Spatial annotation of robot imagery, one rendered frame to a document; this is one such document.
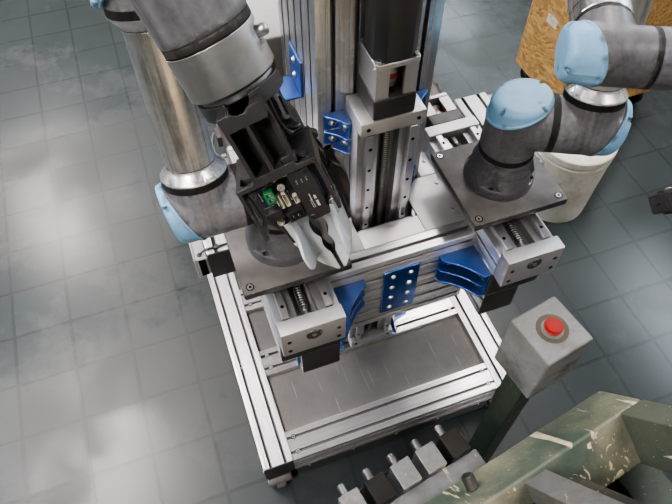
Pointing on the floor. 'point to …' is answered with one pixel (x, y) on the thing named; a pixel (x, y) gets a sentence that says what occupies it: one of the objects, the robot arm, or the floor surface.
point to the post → (498, 418)
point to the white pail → (573, 182)
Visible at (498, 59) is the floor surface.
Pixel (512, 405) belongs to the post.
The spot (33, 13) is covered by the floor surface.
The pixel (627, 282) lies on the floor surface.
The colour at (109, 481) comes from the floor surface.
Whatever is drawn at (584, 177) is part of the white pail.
